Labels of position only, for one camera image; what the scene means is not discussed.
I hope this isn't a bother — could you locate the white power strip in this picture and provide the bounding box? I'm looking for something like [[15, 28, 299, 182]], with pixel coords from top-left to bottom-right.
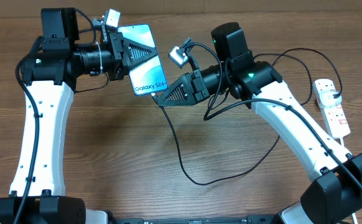
[[312, 79, 351, 139]]

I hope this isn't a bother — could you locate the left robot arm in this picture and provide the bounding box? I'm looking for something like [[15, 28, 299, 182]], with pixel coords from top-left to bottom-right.
[[0, 7, 160, 223]]

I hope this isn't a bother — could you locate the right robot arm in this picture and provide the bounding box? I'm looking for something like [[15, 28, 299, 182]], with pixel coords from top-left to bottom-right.
[[155, 22, 362, 223]]

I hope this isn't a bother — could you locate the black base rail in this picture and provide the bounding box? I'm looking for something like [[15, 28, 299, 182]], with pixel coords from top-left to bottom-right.
[[106, 213, 334, 224]]

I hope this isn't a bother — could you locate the white charger plug adapter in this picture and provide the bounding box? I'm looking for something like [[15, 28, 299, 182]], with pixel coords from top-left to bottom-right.
[[318, 91, 342, 108]]

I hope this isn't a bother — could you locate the blue Galaxy smartphone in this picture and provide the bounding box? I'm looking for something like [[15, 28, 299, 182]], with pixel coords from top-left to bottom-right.
[[118, 24, 168, 96]]

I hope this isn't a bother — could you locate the white power strip cord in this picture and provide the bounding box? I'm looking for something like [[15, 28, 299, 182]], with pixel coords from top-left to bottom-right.
[[339, 137, 359, 224]]

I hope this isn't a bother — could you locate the black USB charging cable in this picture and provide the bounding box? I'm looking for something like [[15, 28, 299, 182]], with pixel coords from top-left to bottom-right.
[[151, 47, 343, 187]]

